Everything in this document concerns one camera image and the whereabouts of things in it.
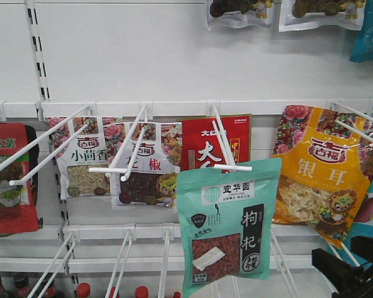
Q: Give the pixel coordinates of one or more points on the white fennel spice bag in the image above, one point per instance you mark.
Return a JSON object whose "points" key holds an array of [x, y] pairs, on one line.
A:
{"points": [[86, 149]]}

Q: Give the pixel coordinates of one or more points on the white slotted shelf upright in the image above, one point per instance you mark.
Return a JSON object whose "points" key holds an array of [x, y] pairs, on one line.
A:
{"points": [[37, 49]]}

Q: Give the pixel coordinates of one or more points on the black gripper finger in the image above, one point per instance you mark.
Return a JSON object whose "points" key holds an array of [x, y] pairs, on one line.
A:
{"points": [[363, 247], [338, 272]]}

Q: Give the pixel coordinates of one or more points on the white mushroom bag right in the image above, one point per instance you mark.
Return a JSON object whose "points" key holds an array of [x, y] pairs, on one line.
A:
{"points": [[312, 14]]}

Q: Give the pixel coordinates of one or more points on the teal goji berry pouch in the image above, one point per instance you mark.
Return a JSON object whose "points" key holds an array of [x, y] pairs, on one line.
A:
{"points": [[225, 222]]}

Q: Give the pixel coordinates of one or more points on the white mushroom bag left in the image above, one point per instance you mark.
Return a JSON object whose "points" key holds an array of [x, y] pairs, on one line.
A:
{"points": [[237, 14]]}

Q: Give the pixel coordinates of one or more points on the yellow white fungus bag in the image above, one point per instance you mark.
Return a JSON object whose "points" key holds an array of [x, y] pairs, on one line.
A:
{"points": [[322, 182]]}

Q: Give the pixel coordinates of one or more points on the teal bag upper right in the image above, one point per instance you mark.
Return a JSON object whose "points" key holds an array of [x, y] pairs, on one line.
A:
{"points": [[363, 47]]}

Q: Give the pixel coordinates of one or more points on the blue sweet potato noodle bag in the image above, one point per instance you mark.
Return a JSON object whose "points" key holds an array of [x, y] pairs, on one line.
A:
{"points": [[363, 223]]}

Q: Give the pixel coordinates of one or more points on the red tea packet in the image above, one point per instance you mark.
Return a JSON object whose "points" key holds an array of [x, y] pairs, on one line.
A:
{"points": [[200, 146]]}

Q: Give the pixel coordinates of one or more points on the white peppercorn spice bag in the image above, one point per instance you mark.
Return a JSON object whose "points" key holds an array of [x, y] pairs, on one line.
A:
{"points": [[153, 177]]}

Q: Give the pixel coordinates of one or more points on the red pickled vegetable bag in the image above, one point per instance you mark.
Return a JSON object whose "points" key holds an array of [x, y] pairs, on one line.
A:
{"points": [[17, 202]]}

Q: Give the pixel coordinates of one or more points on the white peg hook holding pouch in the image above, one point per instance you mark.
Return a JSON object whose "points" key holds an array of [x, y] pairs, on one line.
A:
{"points": [[230, 165]]}

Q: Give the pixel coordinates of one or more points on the white mushroom bag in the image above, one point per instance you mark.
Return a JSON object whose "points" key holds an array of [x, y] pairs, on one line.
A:
{"points": [[237, 14], [312, 14]]}

